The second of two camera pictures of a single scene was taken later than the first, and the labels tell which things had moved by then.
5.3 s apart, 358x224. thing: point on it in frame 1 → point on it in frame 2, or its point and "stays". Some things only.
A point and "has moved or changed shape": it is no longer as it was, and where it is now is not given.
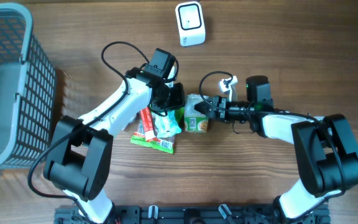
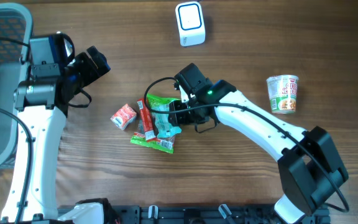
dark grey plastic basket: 17,88 stays
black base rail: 220,214 stays
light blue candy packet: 166,126 stays
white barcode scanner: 191,23 stays
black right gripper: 217,101 → 178,117
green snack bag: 165,142 stays
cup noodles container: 194,121 has moved or changed shape
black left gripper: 179,102 → 92,71
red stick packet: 146,117 stays
